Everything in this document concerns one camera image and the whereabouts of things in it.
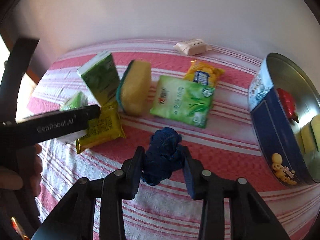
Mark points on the blue round tin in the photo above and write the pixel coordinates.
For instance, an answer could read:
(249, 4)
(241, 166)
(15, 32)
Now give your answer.
(272, 135)

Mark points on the yellow cracker packet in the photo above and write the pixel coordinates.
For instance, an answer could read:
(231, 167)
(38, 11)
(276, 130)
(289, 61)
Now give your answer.
(203, 75)

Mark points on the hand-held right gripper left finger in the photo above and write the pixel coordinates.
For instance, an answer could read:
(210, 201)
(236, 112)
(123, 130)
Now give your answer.
(135, 176)

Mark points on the yellow sponge with green backing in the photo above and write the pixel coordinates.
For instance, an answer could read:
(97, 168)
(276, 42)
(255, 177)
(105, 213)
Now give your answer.
(136, 90)

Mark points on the person's left hand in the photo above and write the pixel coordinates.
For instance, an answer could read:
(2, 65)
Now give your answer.
(11, 178)

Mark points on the white wrapped candy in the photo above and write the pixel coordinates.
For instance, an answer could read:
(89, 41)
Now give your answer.
(192, 47)

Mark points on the pale yellow sponge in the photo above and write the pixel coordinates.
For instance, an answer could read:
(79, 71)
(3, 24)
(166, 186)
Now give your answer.
(311, 135)

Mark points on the tall green tissue packet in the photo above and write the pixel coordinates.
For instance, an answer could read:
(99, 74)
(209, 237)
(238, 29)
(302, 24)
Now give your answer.
(100, 80)

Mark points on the small green tissue packet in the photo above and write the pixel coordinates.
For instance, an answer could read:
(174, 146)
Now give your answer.
(75, 102)

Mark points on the dark blue cloth ball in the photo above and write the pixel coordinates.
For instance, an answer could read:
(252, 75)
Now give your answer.
(162, 152)

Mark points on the yellow-green snack packet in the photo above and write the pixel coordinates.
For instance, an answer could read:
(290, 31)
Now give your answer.
(105, 130)

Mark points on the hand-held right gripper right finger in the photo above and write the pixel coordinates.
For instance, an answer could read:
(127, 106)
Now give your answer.
(191, 185)

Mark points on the red packet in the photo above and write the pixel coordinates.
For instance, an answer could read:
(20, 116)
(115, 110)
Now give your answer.
(287, 102)

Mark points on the black curved frame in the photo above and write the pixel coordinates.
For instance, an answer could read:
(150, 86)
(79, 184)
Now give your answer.
(15, 62)

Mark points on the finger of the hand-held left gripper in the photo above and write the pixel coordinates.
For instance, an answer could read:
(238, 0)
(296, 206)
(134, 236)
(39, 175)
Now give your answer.
(90, 112)

